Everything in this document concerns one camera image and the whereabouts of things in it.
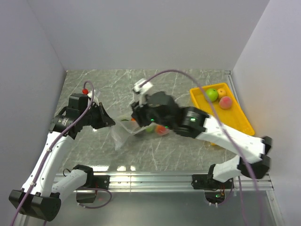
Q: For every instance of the small orange fruit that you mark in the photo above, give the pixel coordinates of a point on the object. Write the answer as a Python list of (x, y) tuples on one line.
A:
[(221, 93)]

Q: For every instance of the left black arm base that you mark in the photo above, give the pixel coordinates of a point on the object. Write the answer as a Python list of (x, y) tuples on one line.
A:
[(96, 194)]

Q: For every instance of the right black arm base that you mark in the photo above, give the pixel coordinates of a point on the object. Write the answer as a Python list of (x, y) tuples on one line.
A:
[(216, 193)]

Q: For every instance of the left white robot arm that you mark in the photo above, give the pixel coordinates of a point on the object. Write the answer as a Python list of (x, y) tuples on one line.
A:
[(40, 197)]

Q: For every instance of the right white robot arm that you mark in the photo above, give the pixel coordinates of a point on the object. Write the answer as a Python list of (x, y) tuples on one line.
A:
[(251, 158)]

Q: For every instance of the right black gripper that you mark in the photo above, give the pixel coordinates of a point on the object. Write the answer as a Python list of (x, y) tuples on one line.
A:
[(138, 114)]

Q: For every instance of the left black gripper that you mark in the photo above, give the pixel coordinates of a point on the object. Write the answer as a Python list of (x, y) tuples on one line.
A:
[(105, 119)]

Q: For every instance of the green apple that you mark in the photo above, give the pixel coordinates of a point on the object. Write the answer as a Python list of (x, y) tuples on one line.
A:
[(212, 94)]

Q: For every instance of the yellow plastic tray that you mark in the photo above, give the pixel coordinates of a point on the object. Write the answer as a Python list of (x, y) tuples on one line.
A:
[(233, 117)]

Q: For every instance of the red fruit in bag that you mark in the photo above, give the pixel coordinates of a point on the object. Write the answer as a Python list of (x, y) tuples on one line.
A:
[(161, 130)]

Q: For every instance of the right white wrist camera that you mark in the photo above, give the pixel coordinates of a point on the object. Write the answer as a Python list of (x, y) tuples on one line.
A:
[(142, 88)]

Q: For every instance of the pink peach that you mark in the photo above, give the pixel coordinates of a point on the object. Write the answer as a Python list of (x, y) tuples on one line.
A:
[(225, 102)]

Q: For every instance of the clear plastic bag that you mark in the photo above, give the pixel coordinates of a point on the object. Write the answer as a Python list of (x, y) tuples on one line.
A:
[(126, 131)]

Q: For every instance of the aluminium rail frame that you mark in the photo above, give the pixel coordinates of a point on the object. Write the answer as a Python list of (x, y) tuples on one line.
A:
[(150, 180)]

